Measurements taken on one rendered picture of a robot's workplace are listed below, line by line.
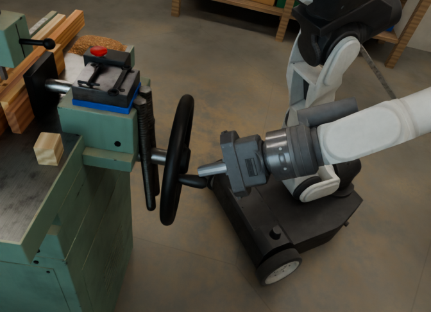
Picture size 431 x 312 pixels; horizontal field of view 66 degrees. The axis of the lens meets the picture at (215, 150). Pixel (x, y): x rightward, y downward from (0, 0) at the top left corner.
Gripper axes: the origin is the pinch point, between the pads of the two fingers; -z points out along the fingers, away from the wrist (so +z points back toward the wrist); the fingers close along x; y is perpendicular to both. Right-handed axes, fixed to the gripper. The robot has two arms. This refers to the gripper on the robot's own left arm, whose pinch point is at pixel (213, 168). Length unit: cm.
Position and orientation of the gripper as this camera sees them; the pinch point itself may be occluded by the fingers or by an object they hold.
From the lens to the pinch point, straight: 62.2
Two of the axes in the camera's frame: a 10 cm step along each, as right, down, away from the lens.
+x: -2.6, -9.6, -1.3
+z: 9.3, -2.1, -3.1
